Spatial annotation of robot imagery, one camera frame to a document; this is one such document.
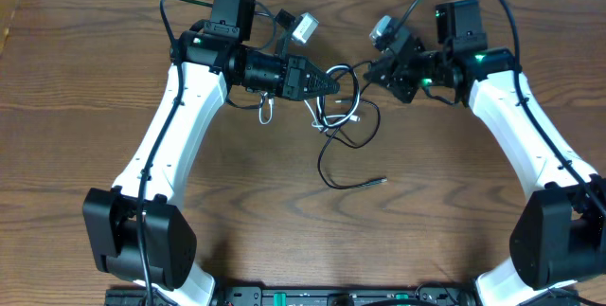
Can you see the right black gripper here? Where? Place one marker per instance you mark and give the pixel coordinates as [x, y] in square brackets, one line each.
[389, 66]

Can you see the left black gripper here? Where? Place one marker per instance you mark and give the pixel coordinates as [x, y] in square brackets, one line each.
[291, 77]

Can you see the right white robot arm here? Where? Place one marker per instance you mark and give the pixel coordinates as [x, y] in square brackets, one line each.
[559, 239]

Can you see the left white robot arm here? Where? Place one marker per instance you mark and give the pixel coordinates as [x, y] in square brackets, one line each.
[136, 228]

